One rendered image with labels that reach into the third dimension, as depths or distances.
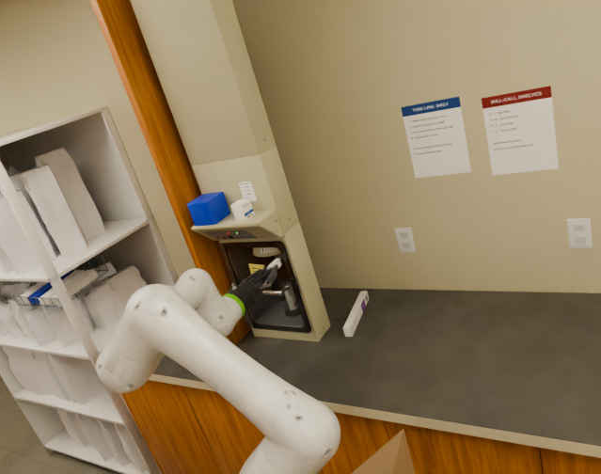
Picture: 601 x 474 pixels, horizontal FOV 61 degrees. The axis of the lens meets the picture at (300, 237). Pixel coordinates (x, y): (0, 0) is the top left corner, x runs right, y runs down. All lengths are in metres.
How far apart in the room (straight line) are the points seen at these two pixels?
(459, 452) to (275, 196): 1.00
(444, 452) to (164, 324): 1.00
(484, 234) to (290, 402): 1.20
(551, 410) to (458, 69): 1.09
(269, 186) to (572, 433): 1.14
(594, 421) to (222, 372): 0.98
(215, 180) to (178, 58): 0.43
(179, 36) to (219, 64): 0.17
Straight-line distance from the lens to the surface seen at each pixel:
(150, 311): 1.08
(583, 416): 1.59
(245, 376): 1.06
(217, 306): 1.56
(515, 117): 1.86
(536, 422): 1.57
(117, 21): 1.93
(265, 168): 1.75
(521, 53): 1.82
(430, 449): 1.74
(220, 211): 1.86
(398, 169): 2.01
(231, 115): 1.75
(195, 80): 1.81
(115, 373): 1.19
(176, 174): 1.95
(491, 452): 1.67
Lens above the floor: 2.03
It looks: 21 degrees down
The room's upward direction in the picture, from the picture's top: 17 degrees counter-clockwise
